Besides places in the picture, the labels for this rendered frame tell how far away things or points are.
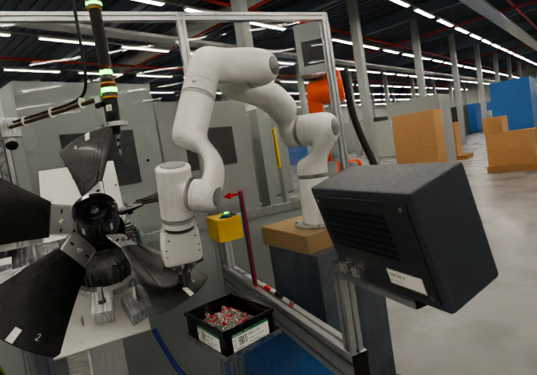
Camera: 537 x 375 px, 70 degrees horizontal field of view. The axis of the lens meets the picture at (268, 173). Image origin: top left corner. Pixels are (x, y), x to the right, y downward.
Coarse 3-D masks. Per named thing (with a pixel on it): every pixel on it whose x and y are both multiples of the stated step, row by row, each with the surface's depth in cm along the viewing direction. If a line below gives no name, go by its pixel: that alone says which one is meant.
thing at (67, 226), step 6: (54, 210) 108; (60, 210) 108; (66, 210) 108; (54, 216) 108; (60, 216) 108; (66, 216) 109; (54, 222) 108; (66, 222) 109; (72, 222) 109; (54, 228) 109; (60, 228) 109; (66, 228) 109; (72, 228) 109; (54, 234) 109; (60, 234) 109; (66, 234) 109
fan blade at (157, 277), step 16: (128, 256) 101; (144, 256) 105; (160, 256) 112; (144, 272) 99; (160, 272) 102; (192, 272) 111; (144, 288) 95; (160, 288) 98; (176, 288) 101; (192, 288) 104; (160, 304) 94; (176, 304) 96
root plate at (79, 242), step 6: (72, 234) 103; (78, 234) 105; (66, 240) 102; (72, 240) 103; (78, 240) 105; (84, 240) 106; (66, 246) 101; (72, 246) 103; (78, 246) 104; (84, 246) 106; (90, 246) 107; (66, 252) 101; (72, 252) 102; (84, 252) 105; (90, 252) 107; (78, 258) 104; (84, 258) 105; (90, 258) 107; (84, 264) 105
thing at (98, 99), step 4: (96, 96) 113; (100, 96) 112; (96, 100) 113; (100, 100) 112; (104, 100) 113; (96, 104) 113; (100, 104) 112; (104, 104) 113; (96, 108) 113; (100, 108) 113; (104, 108) 112; (104, 112) 112; (104, 116) 113; (104, 120) 113; (108, 120) 113; (124, 120) 112; (104, 124) 110; (108, 124) 109; (112, 124) 109; (116, 124) 110; (120, 124) 110; (124, 124) 111
